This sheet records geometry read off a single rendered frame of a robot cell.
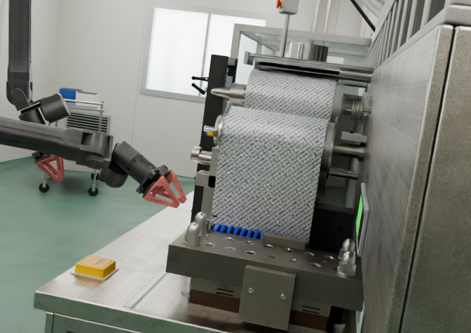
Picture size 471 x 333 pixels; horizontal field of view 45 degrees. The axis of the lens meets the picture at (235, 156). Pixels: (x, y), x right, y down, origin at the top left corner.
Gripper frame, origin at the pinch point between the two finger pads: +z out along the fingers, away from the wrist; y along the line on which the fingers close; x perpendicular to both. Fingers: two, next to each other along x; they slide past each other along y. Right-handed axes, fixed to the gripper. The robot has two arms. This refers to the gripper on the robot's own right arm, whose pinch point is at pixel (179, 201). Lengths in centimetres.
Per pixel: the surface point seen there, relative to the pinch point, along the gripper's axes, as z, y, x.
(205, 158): -2.4, -7.7, 10.2
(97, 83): -236, -560, -143
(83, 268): -6.4, 13.4, -22.0
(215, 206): 7.5, 0.5, 5.0
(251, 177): 9.8, 0.6, 16.0
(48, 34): -318, -542, -129
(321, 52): -1, -73, 50
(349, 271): 36.6, 18.6, 17.9
